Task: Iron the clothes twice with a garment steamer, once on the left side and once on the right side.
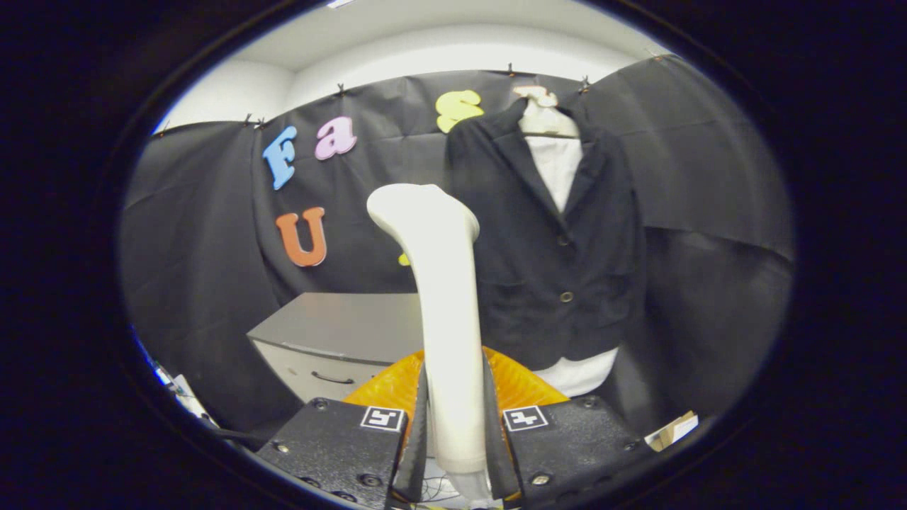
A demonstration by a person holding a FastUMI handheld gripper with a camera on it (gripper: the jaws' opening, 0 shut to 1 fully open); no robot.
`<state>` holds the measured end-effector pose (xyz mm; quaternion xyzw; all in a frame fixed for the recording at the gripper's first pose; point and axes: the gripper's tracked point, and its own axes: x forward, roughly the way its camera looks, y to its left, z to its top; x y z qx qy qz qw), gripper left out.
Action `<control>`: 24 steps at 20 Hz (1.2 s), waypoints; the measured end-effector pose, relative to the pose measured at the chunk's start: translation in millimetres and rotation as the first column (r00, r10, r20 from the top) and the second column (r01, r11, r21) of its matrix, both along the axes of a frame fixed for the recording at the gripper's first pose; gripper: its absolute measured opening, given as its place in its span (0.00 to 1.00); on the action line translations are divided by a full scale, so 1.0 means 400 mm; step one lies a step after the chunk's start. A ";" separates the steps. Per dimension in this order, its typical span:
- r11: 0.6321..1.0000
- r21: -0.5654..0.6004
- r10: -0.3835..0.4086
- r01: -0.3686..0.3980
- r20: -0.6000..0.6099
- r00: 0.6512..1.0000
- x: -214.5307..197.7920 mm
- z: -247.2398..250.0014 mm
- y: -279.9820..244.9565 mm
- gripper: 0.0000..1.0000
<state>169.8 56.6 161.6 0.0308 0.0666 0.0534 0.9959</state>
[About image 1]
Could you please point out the grey drawer cabinet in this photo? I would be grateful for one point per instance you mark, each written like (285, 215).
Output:
(340, 319)

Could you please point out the black jacket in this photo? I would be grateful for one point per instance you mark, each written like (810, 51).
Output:
(560, 241)

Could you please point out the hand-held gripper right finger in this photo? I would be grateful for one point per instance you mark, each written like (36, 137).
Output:
(494, 453)

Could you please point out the row of small backdrop clips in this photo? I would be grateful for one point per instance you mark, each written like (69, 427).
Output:
(341, 89)

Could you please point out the white and blue object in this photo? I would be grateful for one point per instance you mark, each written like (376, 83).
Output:
(186, 397)

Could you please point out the white mannequin torso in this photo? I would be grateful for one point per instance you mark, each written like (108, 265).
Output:
(556, 166)

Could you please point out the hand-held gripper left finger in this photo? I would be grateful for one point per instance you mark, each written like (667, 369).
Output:
(418, 453)

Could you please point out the black backdrop cloth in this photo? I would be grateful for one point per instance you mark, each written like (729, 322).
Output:
(708, 177)

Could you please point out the cardboard and paper sheets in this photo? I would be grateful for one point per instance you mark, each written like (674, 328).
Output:
(677, 427)

